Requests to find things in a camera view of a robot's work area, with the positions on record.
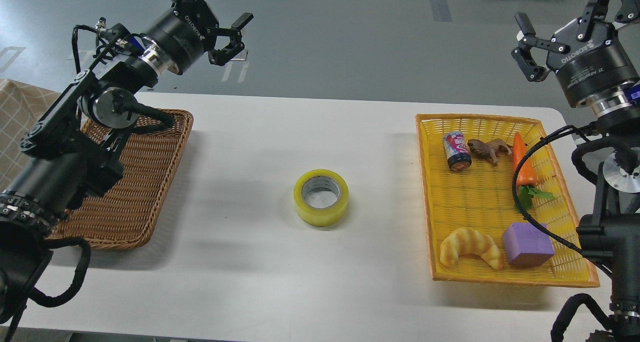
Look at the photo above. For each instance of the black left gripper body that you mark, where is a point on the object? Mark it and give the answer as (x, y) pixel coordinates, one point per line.
(185, 32)

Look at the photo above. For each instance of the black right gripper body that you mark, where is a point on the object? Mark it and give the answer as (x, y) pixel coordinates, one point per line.
(593, 66)

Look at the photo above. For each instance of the yellow tape roll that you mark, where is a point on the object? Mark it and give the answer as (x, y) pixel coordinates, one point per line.
(320, 180)

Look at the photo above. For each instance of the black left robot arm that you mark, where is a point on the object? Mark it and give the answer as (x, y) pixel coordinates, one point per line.
(75, 148)

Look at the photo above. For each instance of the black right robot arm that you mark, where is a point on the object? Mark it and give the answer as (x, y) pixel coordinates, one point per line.
(609, 159)

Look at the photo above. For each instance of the brown toy animal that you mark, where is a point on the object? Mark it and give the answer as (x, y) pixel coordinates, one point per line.
(489, 150)

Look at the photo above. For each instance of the orange toy carrot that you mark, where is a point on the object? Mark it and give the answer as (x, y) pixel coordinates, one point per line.
(526, 178)

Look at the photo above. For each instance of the small drink can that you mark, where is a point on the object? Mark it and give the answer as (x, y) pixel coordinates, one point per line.
(458, 156)

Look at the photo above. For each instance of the yellow plastic basket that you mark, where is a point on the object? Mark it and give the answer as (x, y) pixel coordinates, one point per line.
(480, 198)

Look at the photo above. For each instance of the beige checkered cloth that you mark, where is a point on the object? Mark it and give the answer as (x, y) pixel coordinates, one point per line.
(21, 106)

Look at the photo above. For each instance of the brown wicker basket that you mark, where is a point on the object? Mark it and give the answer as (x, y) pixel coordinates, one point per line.
(126, 217)

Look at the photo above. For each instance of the purple foam cube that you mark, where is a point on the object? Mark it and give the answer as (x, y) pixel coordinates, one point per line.
(526, 246)

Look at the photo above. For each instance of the toy croissant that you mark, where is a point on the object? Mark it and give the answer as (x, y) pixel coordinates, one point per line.
(469, 241)

